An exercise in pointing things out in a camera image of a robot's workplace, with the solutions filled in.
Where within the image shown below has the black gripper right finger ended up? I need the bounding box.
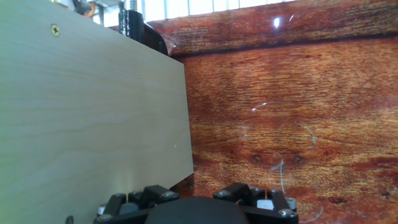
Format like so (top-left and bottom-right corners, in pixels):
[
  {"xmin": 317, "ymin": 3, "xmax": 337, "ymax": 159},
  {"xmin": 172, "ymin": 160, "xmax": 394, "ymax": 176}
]
[{"xmin": 213, "ymin": 182, "xmax": 299, "ymax": 224}]

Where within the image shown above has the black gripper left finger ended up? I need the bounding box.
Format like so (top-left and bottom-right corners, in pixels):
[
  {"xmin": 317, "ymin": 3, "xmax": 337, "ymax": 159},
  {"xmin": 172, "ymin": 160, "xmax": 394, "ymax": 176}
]
[{"xmin": 93, "ymin": 184, "xmax": 180, "ymax": 224}]

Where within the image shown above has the pale wooden box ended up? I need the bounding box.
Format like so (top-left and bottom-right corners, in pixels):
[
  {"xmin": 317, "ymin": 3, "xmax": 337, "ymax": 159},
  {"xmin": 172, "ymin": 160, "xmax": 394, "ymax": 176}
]
[{"xmin": 0, "ymin": 0, "xmax": 195, "ymax": 224}]

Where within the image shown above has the glossy dark wood board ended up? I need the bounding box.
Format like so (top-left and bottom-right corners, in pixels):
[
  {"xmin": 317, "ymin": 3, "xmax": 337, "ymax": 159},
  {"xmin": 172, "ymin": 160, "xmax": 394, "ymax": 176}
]
[{"xmin": 108, "ymin": 0, "xmax": 398, "ymax": 224}]

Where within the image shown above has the black glossy clamp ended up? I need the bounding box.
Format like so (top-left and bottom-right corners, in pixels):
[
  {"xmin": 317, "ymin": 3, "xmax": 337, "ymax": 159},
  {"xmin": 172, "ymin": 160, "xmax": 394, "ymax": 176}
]
[{"xmin": 118, "ymin": 0, "xmax": 170, "ymax": 57}]

